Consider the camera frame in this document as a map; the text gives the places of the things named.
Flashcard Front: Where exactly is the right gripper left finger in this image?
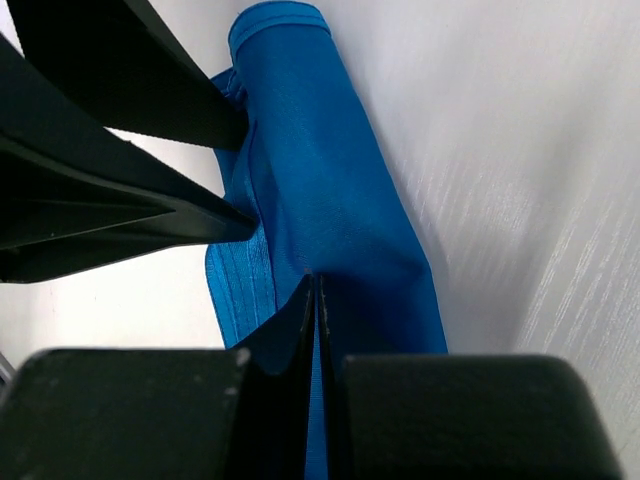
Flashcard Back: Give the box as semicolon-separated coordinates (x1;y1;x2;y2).
1;276;315;479

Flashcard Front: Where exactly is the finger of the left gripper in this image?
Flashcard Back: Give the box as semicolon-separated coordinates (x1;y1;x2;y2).
8;0;248;151
1;41;256;283

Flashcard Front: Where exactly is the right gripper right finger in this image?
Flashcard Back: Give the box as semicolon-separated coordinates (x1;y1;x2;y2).
317;278;623;479

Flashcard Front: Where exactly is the blue cloth napkin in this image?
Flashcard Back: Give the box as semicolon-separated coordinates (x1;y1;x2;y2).
204;0;449;480

